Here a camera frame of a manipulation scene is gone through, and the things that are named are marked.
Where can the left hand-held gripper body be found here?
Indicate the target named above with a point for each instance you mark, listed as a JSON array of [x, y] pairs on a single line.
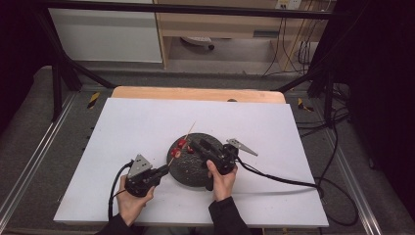
[[140, 178]]

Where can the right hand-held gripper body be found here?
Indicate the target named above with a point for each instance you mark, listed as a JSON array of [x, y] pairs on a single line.
[[223, 160]]

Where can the red cored hawthorn fruit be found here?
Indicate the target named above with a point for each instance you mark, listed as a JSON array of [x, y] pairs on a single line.
[[190, 150], [181, 143], [176, 152]]

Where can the bamboo skewer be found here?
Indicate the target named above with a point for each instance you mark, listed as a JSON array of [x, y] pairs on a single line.
[[191, 129]]

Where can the black round plate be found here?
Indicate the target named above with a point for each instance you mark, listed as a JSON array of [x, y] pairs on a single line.
[[189, 171]]

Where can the person's right hand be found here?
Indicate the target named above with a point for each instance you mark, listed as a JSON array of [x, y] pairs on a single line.
[[221, 186]]

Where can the person's left hand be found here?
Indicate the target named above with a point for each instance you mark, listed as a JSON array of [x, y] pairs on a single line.
[[130, 205]]

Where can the white board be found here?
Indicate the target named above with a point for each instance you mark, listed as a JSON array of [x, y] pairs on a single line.
[[130, 130]]

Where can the wooden table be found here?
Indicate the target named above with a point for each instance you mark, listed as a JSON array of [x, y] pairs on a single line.
[[195, 94]]

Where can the white chair base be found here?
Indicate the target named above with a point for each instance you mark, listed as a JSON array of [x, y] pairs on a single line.
[[197, 41]]

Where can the white cabinet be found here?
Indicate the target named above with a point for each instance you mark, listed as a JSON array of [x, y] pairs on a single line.
[[104, 36]]

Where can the white power strip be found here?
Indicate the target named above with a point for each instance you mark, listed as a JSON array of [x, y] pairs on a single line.
[[288, 4]]

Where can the black curtain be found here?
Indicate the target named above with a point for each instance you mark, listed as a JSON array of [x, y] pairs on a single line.
[[381, 81]]

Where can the aluminium floor rail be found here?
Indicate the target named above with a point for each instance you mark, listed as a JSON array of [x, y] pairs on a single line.
[[36, 153], [354, 182]]

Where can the black metal frame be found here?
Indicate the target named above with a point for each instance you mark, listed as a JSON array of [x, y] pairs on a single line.
[[58, 84]]

